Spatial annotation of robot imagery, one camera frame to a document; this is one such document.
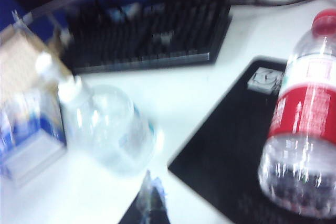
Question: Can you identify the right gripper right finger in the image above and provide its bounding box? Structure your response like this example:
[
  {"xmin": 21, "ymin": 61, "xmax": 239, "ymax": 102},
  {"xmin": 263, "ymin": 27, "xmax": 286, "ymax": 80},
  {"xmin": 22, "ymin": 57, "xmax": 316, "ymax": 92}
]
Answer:
[{"xmin": 150, "ymin": 175, "xmax": 173, "ymax": 224}]

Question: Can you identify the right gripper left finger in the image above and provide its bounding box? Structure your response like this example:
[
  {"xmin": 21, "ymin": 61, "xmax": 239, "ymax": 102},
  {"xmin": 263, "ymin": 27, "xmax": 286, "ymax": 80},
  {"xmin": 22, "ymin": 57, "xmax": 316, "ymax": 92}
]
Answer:
[{"xmin": 118, "ymin": 171, "xmax": 151, "ymax": 224}]

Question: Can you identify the clear alcohol pump bottle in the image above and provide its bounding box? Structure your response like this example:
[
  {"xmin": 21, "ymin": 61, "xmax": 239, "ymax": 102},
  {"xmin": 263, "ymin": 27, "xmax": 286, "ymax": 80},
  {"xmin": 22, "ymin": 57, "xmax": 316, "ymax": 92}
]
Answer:
[{"xmin": 35, "ymin": 52, "xmax": 159, "ymax": 175}]

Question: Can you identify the blue white tissue pack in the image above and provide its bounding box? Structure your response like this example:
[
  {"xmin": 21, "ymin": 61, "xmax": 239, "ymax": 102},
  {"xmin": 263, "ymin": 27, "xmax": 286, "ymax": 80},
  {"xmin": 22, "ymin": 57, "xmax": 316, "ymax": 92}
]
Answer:
[{"xmin": 0, "ymin": 87, "xmax": 67, "ymax": 188}]

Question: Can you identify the red label water bottle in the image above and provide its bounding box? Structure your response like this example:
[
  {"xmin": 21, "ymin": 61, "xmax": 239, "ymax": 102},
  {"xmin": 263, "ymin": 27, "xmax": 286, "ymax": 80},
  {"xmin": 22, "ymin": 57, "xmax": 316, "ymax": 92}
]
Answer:
[{"xmin": 258, "ymin": 8, "xmax": 336, "ymax": 220}]

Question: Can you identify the black mouse pad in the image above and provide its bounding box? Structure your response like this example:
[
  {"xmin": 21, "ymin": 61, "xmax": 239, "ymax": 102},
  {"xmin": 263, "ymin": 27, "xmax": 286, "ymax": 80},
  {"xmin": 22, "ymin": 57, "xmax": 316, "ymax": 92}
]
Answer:
[{"xmin": 167, "ymin": 55, "xmax": 336, "ymax": 224}]

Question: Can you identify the black keyboard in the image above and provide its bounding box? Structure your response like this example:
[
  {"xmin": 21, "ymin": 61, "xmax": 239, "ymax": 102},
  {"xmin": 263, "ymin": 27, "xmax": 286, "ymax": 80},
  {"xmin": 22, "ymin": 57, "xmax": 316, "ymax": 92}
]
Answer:
[{"xmin": 61, "ymin": 0, "xmax": 234, "ymax": 76}]

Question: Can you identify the blue office partition panel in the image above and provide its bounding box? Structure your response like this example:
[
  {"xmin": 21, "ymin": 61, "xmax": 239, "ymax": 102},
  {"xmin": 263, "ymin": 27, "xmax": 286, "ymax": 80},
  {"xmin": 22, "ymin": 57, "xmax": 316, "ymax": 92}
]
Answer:
[{"xmin": 0, "ymin": 0, "xmax": 30, "ymax": 29}]

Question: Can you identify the grey metal cross bracket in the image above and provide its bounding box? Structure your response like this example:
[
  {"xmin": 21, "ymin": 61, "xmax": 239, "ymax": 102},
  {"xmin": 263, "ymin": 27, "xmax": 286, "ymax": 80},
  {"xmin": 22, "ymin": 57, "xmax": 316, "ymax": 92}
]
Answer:
[{"xmin": 10, "ymin": 9, "xmax": 35, "ymax": 28}]

